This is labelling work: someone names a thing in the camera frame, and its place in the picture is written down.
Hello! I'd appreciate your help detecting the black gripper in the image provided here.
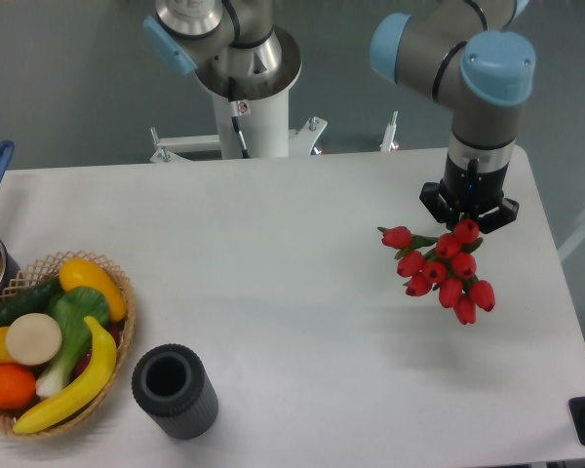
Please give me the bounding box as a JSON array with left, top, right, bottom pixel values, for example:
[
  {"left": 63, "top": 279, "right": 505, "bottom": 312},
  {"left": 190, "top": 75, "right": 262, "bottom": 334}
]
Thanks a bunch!
[{"left": 419, "top": 155, "right": 520, "bottom": 233}]

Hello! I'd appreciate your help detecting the red tulip bouquet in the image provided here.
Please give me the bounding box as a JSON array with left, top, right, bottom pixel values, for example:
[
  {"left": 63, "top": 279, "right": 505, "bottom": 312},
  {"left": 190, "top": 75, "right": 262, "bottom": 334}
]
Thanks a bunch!
[{"left": 378, "top": 218, "right": 496, "bottom": 325}]

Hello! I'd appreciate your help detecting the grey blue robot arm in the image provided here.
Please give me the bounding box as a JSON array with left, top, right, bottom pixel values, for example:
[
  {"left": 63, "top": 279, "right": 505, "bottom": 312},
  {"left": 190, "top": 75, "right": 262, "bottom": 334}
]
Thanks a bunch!
[{"left": 143, "top": 1, "right": 536, "bottom": 233}]

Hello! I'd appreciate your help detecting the dark grey ribbed vase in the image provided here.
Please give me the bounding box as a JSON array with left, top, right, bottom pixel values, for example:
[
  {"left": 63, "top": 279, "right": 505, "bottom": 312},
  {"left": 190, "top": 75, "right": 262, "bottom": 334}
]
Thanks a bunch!
[{"left": 131, "top": 343, "right": 218, "bottom": 440}]

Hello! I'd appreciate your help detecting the yellow mango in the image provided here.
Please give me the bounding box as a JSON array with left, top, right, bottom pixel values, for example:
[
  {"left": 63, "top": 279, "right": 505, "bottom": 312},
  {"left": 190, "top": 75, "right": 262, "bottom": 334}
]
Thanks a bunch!
[{"left": 58, "top": 257, "right": 128, "bottom": 322}]

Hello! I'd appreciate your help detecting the yellow banana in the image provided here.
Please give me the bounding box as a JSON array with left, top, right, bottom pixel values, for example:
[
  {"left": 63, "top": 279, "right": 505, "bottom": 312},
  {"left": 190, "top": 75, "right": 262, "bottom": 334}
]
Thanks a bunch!
[{"left": 13, "top": 316, "right": 117, "bottom": 435}]

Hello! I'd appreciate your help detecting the green bok choy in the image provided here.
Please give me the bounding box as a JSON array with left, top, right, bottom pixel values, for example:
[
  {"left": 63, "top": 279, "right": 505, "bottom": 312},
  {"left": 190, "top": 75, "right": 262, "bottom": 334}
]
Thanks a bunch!
[{"left": 36, "top": 287, "right": 109, "bottom": 400}]

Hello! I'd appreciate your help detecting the green cucumber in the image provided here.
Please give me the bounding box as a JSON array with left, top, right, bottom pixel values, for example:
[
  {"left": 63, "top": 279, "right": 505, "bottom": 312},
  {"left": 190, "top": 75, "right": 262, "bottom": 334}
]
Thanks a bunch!
[{"left": 0, "top": 276, "right": 63, "bottom": 328}]

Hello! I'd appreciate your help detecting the orange fruit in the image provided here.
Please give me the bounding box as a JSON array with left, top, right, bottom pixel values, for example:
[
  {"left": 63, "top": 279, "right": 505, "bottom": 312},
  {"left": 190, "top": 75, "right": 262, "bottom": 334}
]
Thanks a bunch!
[{"left": 0, "top": 364, "right": 36, "bottom": 410}]

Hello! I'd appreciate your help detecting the woven wicker basket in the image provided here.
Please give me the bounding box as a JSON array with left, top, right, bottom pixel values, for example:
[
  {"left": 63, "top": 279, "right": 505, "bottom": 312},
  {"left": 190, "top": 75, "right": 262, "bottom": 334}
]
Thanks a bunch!
[{"left": 0, "top": 250, "right": 137, "bottom": 440}]

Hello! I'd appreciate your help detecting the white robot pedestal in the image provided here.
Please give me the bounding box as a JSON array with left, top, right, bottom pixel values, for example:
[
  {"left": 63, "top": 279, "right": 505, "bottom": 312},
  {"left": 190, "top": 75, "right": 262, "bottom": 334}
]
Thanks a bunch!
[{"left": 150, "top": 26, "right": 328, "bottom": 163}]

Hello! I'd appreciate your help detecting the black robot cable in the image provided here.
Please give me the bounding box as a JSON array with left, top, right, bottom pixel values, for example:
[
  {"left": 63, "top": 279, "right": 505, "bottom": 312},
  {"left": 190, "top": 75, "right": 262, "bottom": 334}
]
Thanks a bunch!
[{"left": 226, "top": 76, "right": 252, "bottom": 160}]

